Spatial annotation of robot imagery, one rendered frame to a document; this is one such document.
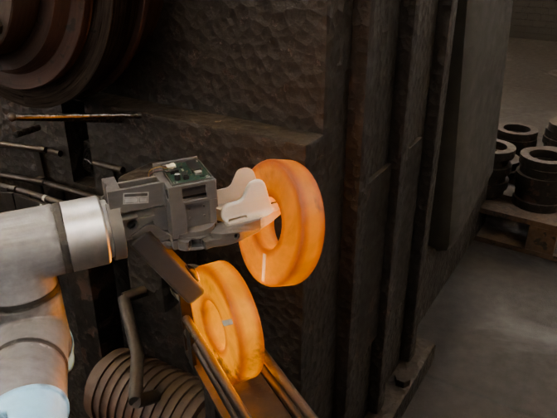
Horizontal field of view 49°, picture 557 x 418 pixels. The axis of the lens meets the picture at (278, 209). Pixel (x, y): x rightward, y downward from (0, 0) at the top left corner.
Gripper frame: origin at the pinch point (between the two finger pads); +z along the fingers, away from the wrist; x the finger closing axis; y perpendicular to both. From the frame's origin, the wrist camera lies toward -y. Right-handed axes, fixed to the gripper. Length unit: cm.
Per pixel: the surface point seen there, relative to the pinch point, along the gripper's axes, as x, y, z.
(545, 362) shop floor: 34, -88, 98
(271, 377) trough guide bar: -8.5, -17.7, -4.9
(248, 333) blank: -7.2, -11.3, -7.1
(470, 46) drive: 59, -1, 77
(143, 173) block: 29.6, -5.6, -10.4
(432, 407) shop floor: 32, -87, 57
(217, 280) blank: -1.7, -6.9, -8.7
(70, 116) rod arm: 36.4, 3.1, -19.3
